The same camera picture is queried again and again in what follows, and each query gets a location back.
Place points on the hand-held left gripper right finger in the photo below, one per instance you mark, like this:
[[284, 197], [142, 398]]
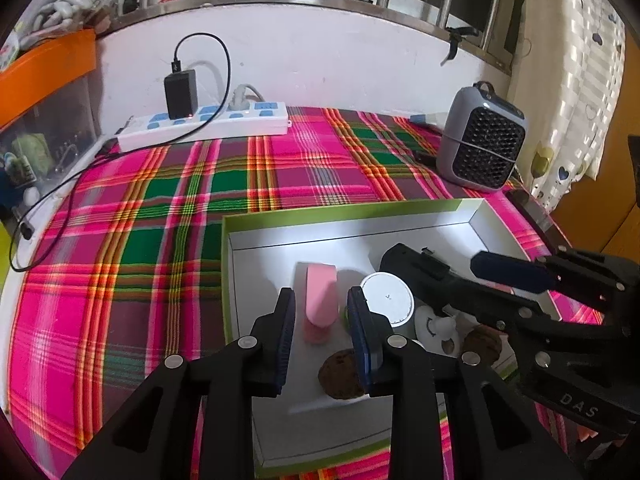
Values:
[[361, 340]]

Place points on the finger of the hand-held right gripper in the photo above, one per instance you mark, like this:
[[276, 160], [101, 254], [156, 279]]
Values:
[[415, 265], [505, 270]]

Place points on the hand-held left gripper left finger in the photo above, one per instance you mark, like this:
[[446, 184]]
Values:
[[285, 340]]

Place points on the brown round cookie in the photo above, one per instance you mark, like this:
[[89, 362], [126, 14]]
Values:
[[340, 375], [482, 342]]

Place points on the white round container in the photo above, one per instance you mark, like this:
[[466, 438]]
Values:
[[387, 302]]

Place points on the white panda toy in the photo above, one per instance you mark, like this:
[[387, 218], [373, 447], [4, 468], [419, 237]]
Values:
[[435, 327]]

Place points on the white box with green rim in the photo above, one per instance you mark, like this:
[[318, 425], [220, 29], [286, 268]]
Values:
[[280, 270]]

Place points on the black phone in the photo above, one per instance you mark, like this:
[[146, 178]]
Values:
[[530, 207]]

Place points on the small black flat object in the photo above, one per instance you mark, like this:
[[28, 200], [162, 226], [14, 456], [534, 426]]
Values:
[[425, 158]]

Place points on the grey portable heater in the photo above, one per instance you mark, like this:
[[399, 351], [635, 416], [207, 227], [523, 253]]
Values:
[[480, 145]]

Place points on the wooden cabinet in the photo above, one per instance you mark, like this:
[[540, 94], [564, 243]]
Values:
[[610, 170]]

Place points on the small blue object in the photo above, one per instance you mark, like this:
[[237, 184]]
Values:
[[425, 118]]

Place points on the white heart-patterned curtain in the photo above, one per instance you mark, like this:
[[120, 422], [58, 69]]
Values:
[[575, 85]]

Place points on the white blue power strip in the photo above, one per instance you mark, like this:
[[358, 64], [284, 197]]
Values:
[[250, 122]]

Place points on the black charger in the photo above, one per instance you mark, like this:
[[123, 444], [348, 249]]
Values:
[[181, 95]]

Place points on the clear storage box orange lid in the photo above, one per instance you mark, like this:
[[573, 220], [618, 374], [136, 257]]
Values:
[[45, 60]]

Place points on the small dark jar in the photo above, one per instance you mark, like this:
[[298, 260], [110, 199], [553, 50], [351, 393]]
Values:
[[130, 2]]

